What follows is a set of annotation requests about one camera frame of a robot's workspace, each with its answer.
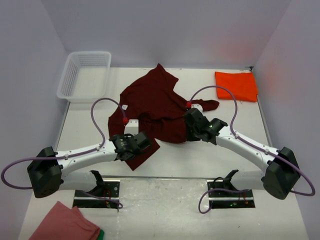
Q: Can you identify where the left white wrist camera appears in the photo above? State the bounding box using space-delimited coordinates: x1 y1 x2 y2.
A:
123 117 139 136

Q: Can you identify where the dark red t-shirt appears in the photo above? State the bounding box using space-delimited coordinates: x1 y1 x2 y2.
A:
107 63 220 172

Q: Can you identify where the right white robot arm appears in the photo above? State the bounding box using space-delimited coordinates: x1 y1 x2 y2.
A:
183 108 300 200

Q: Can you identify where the green cloth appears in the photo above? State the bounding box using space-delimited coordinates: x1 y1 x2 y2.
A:
96 229 105 240

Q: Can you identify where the white plastic basket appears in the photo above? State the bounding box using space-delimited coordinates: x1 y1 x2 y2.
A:
56 51 112 103

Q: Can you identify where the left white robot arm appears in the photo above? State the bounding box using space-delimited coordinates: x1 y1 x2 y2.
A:
27 132 152 199

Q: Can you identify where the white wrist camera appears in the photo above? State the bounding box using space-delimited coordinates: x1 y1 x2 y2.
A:
186 101 203 113
123 117 139 136

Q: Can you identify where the folded orange t-shirt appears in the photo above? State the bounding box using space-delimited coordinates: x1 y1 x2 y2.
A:
214 71 259 102

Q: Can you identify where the pink folded t-shirt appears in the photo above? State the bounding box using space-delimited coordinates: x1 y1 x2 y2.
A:
30 201 101 240

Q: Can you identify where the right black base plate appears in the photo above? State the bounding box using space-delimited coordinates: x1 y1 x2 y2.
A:
208 190 256 209

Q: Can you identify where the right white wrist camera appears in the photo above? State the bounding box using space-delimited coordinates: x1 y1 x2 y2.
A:
186 101 203 113

